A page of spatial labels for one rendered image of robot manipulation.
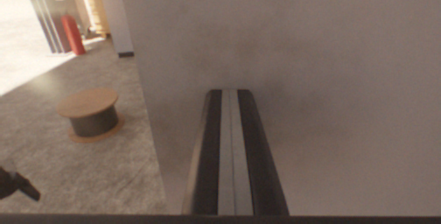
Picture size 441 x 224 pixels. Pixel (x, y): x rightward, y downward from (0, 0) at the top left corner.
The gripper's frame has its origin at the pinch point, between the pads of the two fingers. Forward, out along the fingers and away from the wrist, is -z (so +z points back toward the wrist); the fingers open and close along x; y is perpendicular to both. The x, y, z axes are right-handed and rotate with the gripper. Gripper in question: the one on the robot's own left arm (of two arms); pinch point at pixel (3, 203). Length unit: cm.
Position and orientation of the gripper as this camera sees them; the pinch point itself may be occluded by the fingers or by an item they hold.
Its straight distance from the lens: 72.7
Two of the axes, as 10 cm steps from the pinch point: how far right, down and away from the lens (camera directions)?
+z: -1.9, -8.0, -5.7
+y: -4.5, -4.4, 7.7
